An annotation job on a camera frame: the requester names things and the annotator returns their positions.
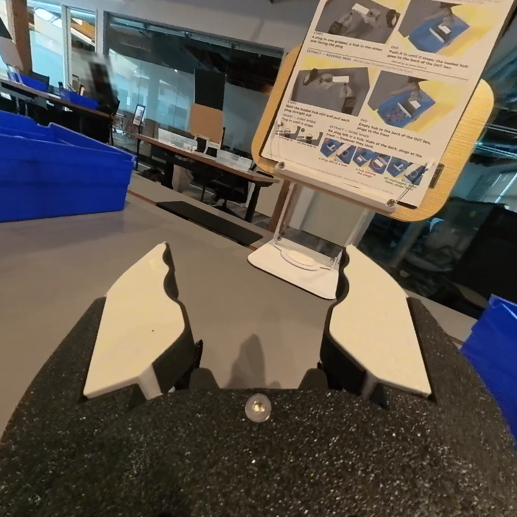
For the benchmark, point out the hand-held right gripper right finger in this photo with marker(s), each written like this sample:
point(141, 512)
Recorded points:
point(375, 331)

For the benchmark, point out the long desk row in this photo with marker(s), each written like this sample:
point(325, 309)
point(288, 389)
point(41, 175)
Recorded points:
point(40, 97)

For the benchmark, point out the clear acrylic holder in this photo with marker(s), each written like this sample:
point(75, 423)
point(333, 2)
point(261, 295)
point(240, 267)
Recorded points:
point(175, 139)
point(236, 161)

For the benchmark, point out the wooden post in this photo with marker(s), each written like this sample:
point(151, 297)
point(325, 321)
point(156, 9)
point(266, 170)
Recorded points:
point(21, 36)
point(282, 206)

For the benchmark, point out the small wooden sign board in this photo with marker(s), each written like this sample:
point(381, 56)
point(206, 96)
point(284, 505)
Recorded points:
point(206, 121)

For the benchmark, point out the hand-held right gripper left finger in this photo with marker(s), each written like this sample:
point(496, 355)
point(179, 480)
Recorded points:
point(133, 331)

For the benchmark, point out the instruction sign stand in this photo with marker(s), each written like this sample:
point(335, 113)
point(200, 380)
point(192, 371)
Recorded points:
point(363, 101)

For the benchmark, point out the black office chair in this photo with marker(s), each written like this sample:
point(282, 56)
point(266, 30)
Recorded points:
point(232, 190)

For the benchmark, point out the grey desk with black legs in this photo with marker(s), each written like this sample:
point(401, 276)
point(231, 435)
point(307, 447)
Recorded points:
point(226, 167)

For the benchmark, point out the blue plastic bin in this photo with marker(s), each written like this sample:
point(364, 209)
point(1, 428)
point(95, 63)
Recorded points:
point(492, 355)
point(78, 100)
point(28, 80)
point(60, 181)

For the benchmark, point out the small framed sign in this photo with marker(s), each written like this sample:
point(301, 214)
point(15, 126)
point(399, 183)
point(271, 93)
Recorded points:
point(139, 115)

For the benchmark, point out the black upright panel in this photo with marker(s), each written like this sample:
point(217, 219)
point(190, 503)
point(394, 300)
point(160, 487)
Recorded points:
point(208, 87)

